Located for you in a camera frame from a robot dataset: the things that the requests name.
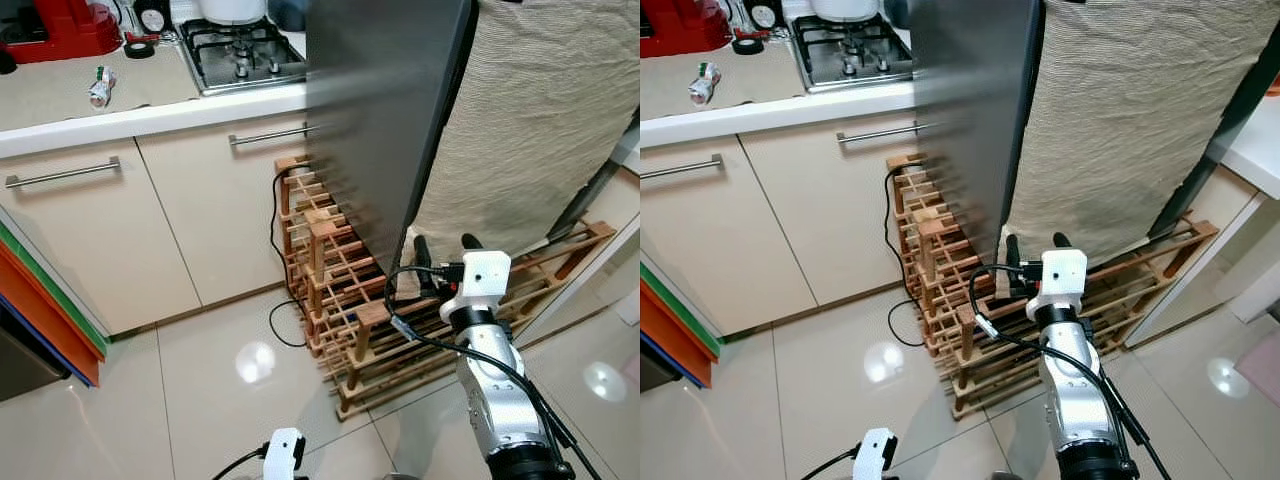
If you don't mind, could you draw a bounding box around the grey steel fridge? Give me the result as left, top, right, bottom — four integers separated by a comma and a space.
908, 0, 1280, 269
304, 0, 640, 279

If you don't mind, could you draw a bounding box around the white green tube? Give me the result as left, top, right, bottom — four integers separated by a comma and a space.
88, 66, 119, 109
689, 62, 722, 107

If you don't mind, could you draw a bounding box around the wooden wine rack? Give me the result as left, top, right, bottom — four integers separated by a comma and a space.
884, 152, 1220, 422
274, 154, 619, 422

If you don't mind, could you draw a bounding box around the white side counter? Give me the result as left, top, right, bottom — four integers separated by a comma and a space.
513, 105, 640, 348
1123, 95, 1280, 348

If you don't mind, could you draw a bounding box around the beige ribbed fabric cover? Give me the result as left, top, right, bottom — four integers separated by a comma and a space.
1002, 0, 1265, 269
408, 0, 640, 265

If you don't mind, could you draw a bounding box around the orange board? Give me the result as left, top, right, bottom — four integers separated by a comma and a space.
640, 275, 719, 389
0, 240, 107, 387

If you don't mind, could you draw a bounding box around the dark glossy appliance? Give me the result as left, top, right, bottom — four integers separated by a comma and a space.
640, 345, 673, 393
0, 300, 73, 403

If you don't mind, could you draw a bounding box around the green board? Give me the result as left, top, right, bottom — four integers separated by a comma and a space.
0, 222, 110, 353
640, 262, 723, 359

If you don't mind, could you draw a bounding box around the pink floor mat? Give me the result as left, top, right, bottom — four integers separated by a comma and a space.
1233, 333, 1280, 408

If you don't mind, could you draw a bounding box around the steel gas hob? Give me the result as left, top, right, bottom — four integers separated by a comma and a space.
177, 17, 309, 97
790, 14, 917, 94

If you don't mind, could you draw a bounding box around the beige kitchen cabinet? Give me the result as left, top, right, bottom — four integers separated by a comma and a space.
640, 28, 936, 336
0, 28, 331, 336

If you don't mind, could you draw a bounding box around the blue board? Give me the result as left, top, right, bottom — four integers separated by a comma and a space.
0, 295, 101, 390
640, 330, 713, 390

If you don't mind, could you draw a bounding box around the white cooking pot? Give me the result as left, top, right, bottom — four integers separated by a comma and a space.
811, 0, 883, 24
197, 0, 271, 27

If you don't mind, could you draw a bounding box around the red coffee machine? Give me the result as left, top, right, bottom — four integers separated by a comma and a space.
0, 0, 123, 65
640, 0, 730, 59

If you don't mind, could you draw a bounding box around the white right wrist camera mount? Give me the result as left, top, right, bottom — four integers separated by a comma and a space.
440, 250, 514, 325
1034, 249, 1089, 314

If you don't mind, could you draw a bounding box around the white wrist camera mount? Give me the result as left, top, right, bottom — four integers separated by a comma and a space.
440, 250, 514, 325
852, 428, 899, 480
1034, 249, 1089, 314
262, 428, 309, 480

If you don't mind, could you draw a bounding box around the black power cable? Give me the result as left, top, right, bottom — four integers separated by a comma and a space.
267, 168, 313, 350
882, 165, 927, 349

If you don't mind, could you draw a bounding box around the steel cabinet handle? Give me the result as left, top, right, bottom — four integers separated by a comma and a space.
640, 153, 725, 182
228, 122, 319, 148
836, 121, 929, 145
4, 155, 123, 190

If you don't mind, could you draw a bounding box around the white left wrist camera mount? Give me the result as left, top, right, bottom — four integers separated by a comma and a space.
852, 428, 899, 480
262, 428, 309, 480

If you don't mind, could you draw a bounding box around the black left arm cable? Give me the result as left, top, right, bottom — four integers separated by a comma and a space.
800, 447, 859, 480
210, 447, 269, 480

